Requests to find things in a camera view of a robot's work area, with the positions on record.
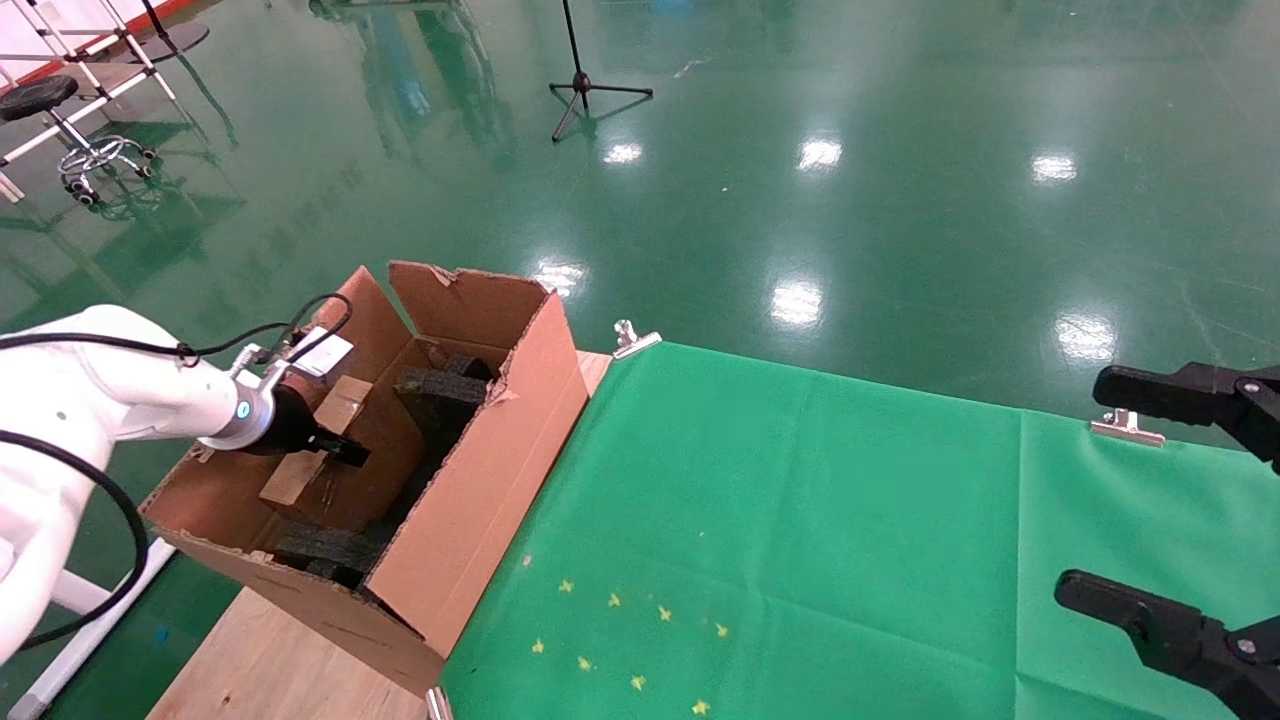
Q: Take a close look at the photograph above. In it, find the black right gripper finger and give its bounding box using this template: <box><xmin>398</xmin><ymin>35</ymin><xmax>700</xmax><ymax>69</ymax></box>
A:
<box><xmin>1052</xmin><ymin>570</ymin><xmax>1280</xmax><ymax>720</ymax></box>
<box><xmin>1091</xmin><ymin>361</ymin><xmax>1280</xmax><ymax>477</ymax></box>

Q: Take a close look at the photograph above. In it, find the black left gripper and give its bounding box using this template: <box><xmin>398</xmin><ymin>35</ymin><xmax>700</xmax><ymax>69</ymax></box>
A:
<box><xmin>250</xmin><ymin>384</ymin><xmax>372</xmax><ymax>470</ymax></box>

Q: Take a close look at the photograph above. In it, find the small taped cardboard box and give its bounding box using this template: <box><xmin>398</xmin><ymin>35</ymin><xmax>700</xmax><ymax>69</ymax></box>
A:
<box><xmin>260</xmin><ymin>375</ymin><xmax>375</xmax><ymax>508</ymax></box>

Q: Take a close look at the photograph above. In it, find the large open cardboard carton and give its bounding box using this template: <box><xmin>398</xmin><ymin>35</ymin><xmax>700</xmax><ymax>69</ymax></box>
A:
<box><xmin>140</xmin><ymin>260</ymin><xmax>593</xmax><ymax>698</ymax></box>

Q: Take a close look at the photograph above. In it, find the black foam block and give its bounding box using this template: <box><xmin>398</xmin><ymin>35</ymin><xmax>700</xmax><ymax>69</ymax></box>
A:
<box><xmin>393</xmin><ymin>353</ymin><xmax>499</xmax><ymax>471</ymax></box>
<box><xmin>268</xmin><ymin>518</ymin><xmax>389</xmax><ymax>593</ymax></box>

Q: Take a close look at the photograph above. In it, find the green table cloth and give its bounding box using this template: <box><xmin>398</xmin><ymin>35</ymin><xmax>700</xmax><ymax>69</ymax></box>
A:
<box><xmin>440</xmin><ymin>342</ymin><xmax>1280</xmax><ymax>720</ymax></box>

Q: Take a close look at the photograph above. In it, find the black tripod stand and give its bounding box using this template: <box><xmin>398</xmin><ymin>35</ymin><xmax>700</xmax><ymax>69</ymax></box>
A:
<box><xmin>549</xmin><ymin>0</ymin><xmax>656</xmax><ymax>143</ymax></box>

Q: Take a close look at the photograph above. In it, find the black round-base stand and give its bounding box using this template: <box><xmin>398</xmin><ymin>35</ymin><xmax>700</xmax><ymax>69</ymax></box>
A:
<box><xmin>118</xmin><ymin>0</ymin><xmax>213</xmax><ymax>63</ymax></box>

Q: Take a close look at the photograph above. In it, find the black stool chrome base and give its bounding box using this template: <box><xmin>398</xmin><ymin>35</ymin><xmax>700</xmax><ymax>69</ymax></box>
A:
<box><xmin>0</xmin><ymin>74</ymin><xmax>161</xmax><ymax>207</ymax></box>

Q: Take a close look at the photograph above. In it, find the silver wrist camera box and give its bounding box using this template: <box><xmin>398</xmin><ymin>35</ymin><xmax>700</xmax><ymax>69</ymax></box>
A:
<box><xmin>232</xmin><ymin>328</ymin><xmax>357</xmax><ymax>389</ymax></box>

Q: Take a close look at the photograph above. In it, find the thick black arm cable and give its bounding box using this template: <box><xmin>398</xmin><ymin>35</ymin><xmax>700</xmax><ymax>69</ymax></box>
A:
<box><xmin>0</xmin><ymin>430</ymin><xmax>151</xmax><ymax>651</ymax></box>

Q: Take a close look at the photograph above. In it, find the white tube frame leg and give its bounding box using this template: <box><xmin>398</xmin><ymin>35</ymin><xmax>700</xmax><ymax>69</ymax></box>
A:
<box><xmin>0</xmin><ymin>535</ymin><xmax>179</xmax><ymax>720</ymax></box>

